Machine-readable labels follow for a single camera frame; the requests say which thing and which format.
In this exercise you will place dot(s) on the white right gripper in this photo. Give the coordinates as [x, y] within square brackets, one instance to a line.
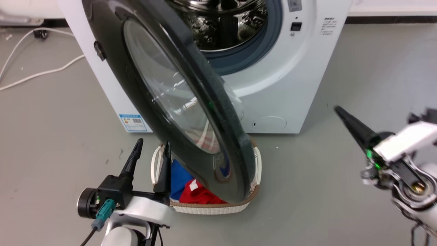
[406, 140]

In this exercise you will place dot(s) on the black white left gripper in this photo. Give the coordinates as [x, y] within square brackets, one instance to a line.
[116, 191]

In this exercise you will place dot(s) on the black round glass washer door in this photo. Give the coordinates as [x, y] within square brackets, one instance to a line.
[109, 75]

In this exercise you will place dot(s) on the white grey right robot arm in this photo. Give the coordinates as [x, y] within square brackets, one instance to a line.
[428, 212]

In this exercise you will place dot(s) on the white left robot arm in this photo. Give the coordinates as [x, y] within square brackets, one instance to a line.
[119, 237]

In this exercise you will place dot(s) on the white front-load washing machine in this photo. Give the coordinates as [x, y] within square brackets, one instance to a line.
[290, 85]

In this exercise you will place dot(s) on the blue-grey rubber door gasket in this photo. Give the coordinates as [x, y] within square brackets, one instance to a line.
[270, 41]

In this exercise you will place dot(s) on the blue garment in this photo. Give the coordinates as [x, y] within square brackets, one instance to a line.
[179, 177]

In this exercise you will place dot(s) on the blue energy label sticker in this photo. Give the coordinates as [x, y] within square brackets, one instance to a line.
[134, 123]

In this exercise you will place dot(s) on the red garment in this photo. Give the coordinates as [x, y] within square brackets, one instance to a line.
[201, 196]

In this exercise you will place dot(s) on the white woven laundry basket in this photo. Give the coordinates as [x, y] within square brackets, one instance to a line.
[205, 208]

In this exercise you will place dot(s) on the stainless steel washer drum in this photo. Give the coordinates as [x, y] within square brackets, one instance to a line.
[239, 27]

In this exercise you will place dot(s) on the grey metal base plate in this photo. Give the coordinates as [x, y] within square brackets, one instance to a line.
[20, 18]

